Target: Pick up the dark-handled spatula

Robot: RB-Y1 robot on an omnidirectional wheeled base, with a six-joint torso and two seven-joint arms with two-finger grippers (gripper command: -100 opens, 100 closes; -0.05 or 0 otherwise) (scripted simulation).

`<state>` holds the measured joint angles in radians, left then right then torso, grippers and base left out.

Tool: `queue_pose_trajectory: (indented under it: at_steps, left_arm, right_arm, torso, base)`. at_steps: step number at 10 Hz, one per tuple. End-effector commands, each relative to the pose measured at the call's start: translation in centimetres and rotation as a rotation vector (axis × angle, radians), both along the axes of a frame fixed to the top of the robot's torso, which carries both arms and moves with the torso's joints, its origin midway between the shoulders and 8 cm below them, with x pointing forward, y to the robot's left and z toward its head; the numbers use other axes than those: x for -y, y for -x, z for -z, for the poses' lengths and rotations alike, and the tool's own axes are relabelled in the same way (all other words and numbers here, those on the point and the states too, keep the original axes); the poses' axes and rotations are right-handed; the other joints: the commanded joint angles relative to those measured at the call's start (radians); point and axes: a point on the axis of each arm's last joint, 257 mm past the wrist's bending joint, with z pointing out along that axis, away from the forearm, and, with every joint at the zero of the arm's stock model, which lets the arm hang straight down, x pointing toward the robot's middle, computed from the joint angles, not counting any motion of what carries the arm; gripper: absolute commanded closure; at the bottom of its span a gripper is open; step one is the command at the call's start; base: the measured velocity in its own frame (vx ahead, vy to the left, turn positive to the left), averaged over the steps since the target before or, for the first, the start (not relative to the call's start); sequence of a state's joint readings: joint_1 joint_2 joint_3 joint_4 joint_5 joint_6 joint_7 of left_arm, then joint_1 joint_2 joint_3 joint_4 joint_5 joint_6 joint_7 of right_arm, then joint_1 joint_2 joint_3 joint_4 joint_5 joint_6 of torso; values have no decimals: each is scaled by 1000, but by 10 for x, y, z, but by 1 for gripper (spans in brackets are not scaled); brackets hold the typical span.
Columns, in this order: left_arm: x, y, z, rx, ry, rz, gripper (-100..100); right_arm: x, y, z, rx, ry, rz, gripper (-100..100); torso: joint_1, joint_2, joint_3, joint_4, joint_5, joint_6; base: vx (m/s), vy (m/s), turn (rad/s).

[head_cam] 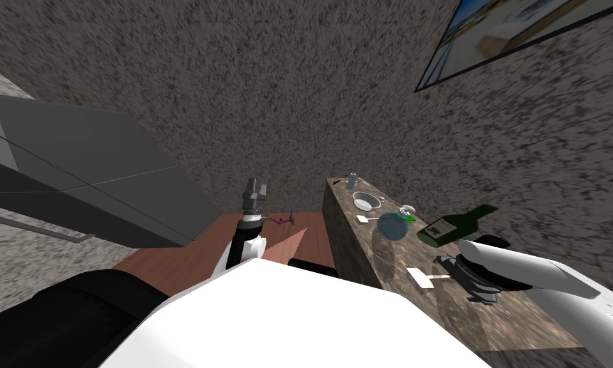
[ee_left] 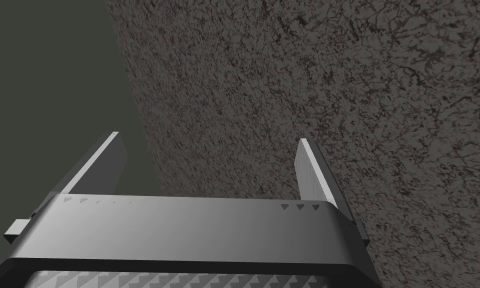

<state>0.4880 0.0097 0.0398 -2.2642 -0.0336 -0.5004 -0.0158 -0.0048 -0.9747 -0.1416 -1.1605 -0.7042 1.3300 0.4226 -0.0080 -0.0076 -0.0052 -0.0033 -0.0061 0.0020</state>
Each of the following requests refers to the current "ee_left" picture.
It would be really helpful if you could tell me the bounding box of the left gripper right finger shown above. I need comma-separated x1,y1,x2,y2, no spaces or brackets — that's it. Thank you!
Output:
294,138,356,223

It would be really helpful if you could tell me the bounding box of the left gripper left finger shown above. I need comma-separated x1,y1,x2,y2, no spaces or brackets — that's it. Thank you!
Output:
31,131,128,219

